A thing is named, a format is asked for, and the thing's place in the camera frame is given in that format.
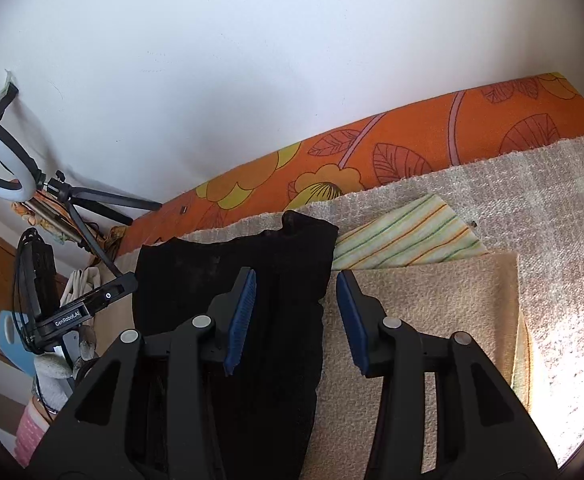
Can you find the folded tripod with colourful scarf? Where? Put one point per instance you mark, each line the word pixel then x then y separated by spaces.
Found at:
pixel 29 210

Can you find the green yellow striped cloth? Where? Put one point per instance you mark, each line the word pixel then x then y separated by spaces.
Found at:
pixel 412 235

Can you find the black mini tripod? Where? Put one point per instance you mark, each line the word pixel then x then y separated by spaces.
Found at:
pixel 116 199

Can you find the light blue plastic board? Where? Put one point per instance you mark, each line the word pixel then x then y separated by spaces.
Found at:
pixel 11 330

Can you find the white tank top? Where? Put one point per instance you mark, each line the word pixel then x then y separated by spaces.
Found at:
pixel 84 282

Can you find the black t-shirt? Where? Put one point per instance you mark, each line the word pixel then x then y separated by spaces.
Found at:
pixel 277 260

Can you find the beige towel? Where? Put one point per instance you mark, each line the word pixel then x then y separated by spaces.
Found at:
pixel 447 300

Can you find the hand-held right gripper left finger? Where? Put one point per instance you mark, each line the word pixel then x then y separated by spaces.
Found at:
pixel 239 320

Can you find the orange floral mattress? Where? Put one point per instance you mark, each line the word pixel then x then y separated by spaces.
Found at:
pixel 422 130

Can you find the metallic folded tripod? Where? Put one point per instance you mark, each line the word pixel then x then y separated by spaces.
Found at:
pixel 56 220

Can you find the person's left hand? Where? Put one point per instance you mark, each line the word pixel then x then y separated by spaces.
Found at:
pixel 54 367

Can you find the grey woven blanket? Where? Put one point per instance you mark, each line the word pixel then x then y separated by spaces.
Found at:
pixel 562 240

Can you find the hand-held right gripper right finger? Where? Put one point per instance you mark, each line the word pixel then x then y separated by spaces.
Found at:
pixel 352 320

